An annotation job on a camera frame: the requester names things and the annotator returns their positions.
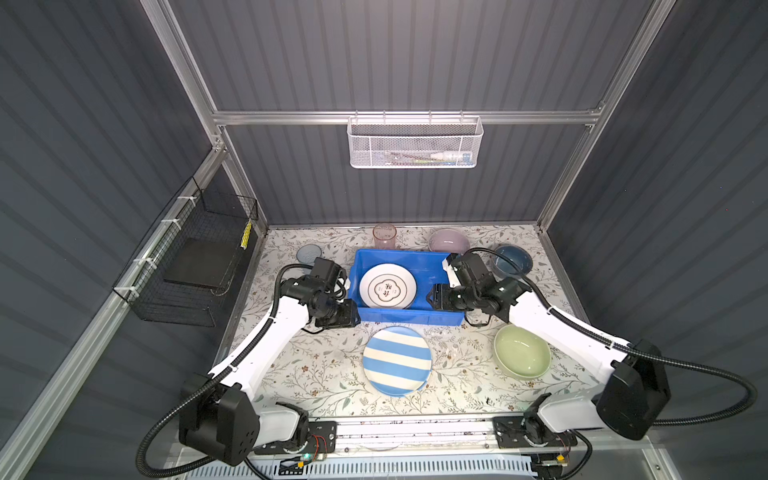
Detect white plate black emblem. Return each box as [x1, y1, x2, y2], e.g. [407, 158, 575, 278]
[358, 263, 418, 309]

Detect blue white striped plate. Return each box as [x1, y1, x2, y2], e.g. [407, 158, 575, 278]
[362, 326, 433, 398]

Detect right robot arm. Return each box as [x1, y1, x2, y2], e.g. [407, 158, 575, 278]
[427, 252, 671, 446]

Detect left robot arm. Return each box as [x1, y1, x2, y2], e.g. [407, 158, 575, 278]
[178, 258, 360, 466]

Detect blue plastic bin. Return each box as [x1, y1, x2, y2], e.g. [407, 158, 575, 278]
[347, 249, 464, 327]

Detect blue translucent cup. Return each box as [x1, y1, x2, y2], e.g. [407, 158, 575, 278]
[296, 244, 323, 265]

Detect pink bowl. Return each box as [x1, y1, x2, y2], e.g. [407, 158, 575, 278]
[428, 228, 470, 254]

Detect dark blue bowl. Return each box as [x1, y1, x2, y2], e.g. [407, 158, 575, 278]
[491, 244, 533, 279]

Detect light green bowl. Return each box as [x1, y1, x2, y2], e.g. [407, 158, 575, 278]
[493, 324, 551, 380]

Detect floral table mat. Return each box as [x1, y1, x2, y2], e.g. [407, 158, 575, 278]
[228, 227, 596, 417]

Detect pink translucent cup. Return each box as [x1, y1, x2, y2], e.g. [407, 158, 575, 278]
[372, 223, 397, 250]

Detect yellow tag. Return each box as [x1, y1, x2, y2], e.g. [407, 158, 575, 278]
[239, 220, 252, 250]

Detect black pad in basket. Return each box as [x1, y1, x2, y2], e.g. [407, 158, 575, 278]
[163, 238, 237, 289]

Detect pens in white basket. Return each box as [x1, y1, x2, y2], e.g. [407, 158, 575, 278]
[384, 151, 475, 167]

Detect white vented strip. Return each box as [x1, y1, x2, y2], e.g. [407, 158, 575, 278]
[182, 454, 538, 480]

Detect black wire wall basket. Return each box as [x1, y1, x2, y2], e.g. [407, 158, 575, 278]
[113, 180, 259, 328]

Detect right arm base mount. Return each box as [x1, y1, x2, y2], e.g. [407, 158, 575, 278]
[491, 416, 579, 450]

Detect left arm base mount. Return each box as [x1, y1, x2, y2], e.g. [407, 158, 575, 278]
[253, 421, 338, 455]

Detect white wire mesh basket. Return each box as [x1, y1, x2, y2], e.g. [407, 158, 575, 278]
[346, 114, 484, 170]

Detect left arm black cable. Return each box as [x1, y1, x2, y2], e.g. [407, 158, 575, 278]
[134, 262, 349, 480]

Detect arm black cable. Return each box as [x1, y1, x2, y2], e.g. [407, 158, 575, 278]
[134, 262, 349, 480]
[464, 247, 758, 480]

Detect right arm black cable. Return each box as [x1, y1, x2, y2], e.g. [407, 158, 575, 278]
[464, 247, 758, 480]

